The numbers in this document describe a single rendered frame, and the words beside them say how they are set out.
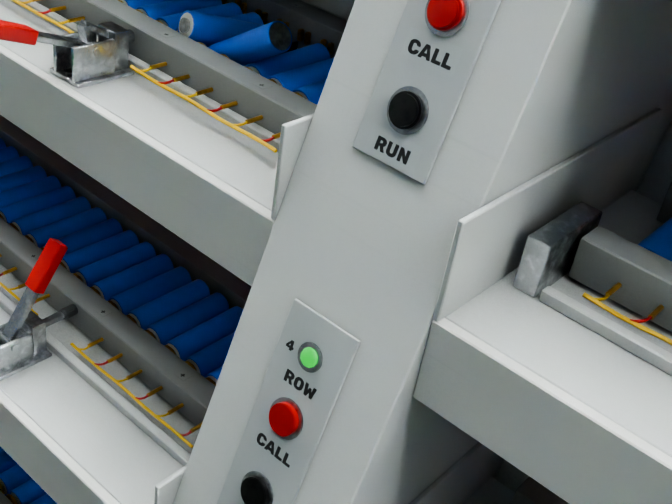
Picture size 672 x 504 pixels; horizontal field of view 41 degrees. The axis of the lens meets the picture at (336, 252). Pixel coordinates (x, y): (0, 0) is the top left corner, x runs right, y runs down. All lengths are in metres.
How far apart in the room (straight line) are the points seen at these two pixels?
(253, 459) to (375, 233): 0.13
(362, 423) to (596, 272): 0.13
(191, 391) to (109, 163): 0.15
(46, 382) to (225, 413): 0.18
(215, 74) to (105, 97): 0.06
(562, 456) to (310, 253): 0.14
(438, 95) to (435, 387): 0.13
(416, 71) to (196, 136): 0.16
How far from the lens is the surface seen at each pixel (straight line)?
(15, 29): 0.51
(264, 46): 0.52
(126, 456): 0.56
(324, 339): 0.41
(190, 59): 0.53
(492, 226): 0.38
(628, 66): 0.44
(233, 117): 0.50
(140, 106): 0.52
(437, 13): 0.38
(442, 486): 0.51
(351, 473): 0.42
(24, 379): 0.62
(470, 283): 0.39
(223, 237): 0.46
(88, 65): 0.54
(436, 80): 0.38
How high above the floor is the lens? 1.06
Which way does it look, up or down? 18 degrees down
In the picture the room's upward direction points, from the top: 21 degrees clockwise
